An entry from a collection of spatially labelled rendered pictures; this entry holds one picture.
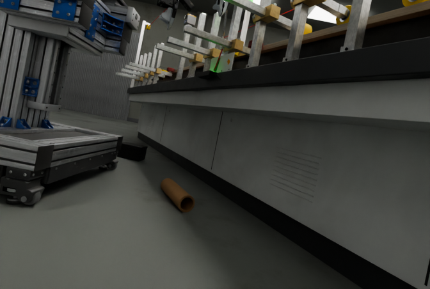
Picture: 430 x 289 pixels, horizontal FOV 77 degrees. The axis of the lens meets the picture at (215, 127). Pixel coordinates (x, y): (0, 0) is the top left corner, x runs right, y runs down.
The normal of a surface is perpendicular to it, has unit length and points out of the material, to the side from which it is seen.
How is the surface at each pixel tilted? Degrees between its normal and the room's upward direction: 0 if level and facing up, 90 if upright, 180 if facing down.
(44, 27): 90
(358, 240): 90
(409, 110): 90
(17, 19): 90
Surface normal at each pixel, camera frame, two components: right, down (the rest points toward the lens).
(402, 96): -0.87, -0.17
